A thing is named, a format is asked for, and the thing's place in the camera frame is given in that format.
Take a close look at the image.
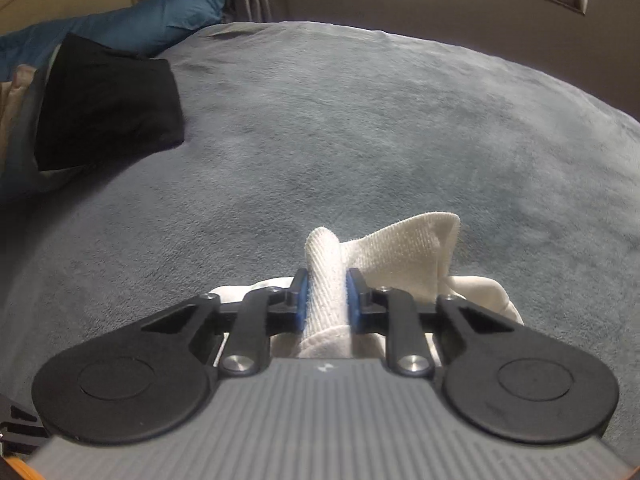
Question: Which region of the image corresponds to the cream bear hoodie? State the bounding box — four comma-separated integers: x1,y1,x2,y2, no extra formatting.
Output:
207,211,525,360

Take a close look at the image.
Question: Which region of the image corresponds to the grey fleece bed blanket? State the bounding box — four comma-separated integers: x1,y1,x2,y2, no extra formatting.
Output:
1,23,639,462

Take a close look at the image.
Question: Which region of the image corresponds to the black folded garment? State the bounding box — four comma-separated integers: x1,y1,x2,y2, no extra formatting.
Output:
34,34,186,171

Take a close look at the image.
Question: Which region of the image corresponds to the blue pillow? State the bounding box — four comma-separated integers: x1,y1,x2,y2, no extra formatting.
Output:
1,0,226,81

